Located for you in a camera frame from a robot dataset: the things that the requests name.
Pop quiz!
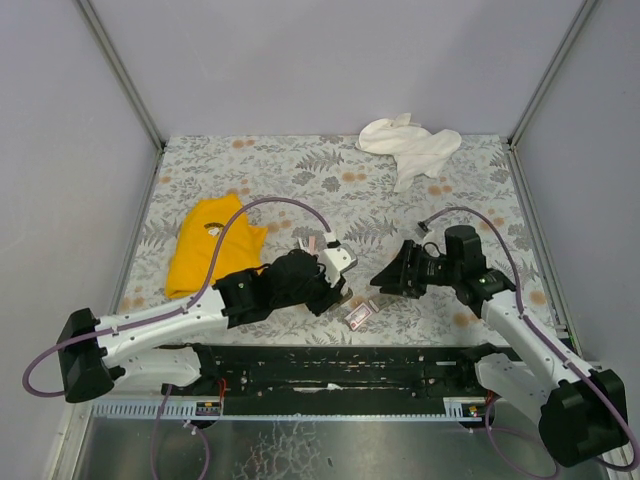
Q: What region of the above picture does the white red staple box sleeve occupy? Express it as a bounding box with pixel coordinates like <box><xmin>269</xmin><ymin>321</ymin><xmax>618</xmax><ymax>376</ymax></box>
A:
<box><xmin>345</xmin><ymin>303</ymin><xmax>375</xmax><ymax>331</ymax></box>

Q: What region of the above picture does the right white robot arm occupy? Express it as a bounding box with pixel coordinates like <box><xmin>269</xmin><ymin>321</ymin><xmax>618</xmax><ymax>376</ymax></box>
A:
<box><xmin>370</xmin><ymin>225</ymin><xmax>631</xmax><ymax>467</ymax></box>

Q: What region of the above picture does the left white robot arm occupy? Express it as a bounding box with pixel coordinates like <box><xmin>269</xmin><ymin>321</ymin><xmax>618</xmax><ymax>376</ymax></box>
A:
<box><xmin>58</xmin><ymin>245</ymin><xmax>357</xmax><ymax>404</ymax></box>

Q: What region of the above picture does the yellow folded cloth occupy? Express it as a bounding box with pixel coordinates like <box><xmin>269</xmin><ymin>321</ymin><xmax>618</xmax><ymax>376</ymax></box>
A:
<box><xmin>165</xmin><ymin>193</ymin><xmax>268</xmax><ymax>300</ymax></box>

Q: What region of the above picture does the floral table mat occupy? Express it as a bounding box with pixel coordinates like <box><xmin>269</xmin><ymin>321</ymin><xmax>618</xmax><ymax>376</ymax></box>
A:
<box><xmin>119</xmin><ymin>135</ymin><xmax>558</xmax><ymax>346</ymax></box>

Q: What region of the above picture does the white crumpled cloth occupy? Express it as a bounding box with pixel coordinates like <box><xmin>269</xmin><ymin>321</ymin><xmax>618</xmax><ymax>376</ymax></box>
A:
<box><xmin>356</xmin><ymin>113</ymin><xmax>462</xmax><ymax>193</ymax></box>

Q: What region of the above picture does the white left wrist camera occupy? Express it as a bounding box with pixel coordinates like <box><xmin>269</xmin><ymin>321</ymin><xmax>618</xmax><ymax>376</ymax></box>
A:
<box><xmin>318</xmin><ymin>241</ymin><xmax>358</xmax><ymax>288</ymax></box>

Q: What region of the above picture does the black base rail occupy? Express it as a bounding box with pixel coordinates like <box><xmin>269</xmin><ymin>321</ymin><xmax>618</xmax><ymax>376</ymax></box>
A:
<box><xmin>102</xmin><ymin>342</ymin><xmax>516</xmax><ymax>416</ymax></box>

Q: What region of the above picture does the white slotted cable duct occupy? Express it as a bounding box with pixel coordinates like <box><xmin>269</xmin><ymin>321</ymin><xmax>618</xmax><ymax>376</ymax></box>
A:
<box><xmin>91</xmin><ymin>399</ymin><xmax>482</xmax><ymax>424</ymax></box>

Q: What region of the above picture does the left aluminium frame post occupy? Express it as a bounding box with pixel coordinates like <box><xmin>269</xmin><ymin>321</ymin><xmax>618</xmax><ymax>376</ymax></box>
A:
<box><xmin>74</xmin><ymin>0</ymin><xmax>166</xmax><ymax>151</ymax></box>

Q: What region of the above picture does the aluminium frame post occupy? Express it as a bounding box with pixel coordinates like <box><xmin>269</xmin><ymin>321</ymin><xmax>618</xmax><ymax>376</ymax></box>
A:
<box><xmin>508</xmin><ymin>0</ymin><xmax>600</xmax><ymax>147</ymax></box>
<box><xmin>74</xmin><ymin>0</ymin><xmax>166</xmax><ymax>151</ymax></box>

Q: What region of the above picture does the right aluminium frame post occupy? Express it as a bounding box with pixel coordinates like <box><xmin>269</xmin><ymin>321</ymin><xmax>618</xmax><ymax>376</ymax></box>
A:
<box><xmin>508</xmin><ymin>0</ymin><xmax>600</xmax><ymax>147</ymax></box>

